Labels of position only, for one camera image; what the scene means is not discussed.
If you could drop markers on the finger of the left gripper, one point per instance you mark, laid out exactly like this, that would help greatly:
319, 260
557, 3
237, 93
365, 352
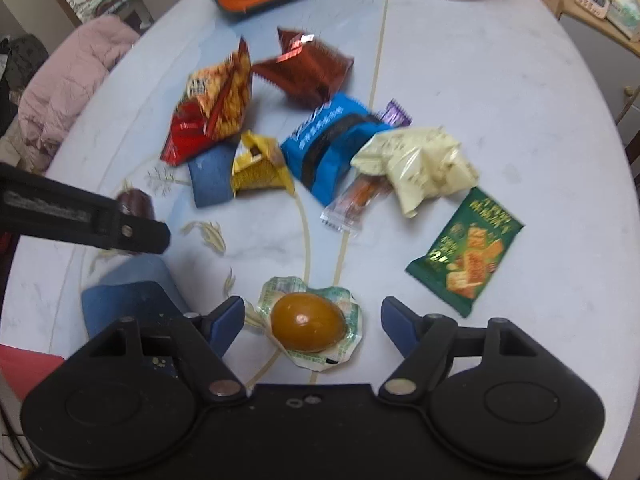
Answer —
36, 206

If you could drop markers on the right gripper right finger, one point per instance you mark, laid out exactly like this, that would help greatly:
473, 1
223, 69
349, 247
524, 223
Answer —
424, 342

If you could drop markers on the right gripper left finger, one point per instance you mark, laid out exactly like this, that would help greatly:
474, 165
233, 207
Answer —
203, 343

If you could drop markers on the green cracker packet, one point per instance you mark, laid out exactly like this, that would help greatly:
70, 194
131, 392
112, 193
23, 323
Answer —
467, 253

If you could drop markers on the dark brown jelly candy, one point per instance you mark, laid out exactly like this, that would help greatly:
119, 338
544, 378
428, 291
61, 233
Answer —
135, 221

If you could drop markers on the braised egg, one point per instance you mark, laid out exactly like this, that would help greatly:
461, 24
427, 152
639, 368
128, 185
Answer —
317, 328

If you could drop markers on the clear orange sausage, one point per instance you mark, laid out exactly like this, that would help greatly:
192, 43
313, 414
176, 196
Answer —
345, 213

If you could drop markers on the cream yellow snack bag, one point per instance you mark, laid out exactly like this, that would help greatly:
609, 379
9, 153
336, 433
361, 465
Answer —
419, 163

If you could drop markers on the yellow snack packet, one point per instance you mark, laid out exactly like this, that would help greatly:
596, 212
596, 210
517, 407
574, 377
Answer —
259, 163

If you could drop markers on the blue black snack packet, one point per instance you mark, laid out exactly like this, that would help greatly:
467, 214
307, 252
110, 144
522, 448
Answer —
318, 152

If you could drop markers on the pink padded jacket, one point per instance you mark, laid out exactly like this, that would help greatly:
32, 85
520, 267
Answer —
67, 81

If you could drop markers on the white red cardboard box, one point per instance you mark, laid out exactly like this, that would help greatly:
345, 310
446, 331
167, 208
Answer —
23, 370

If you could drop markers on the red orange chip bag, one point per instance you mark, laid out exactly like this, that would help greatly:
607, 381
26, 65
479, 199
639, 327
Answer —
212, 107

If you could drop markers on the purple candy wrapper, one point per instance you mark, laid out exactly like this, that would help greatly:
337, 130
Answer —
394, 115

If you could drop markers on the dark red foil packet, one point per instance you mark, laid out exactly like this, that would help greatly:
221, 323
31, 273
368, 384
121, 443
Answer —
308, 70

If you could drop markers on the wooden corner cabinet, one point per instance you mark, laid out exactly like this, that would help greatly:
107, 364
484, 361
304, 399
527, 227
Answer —
602, 25

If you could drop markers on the white wet wipes pack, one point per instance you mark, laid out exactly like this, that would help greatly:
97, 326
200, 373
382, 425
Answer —
624, 15

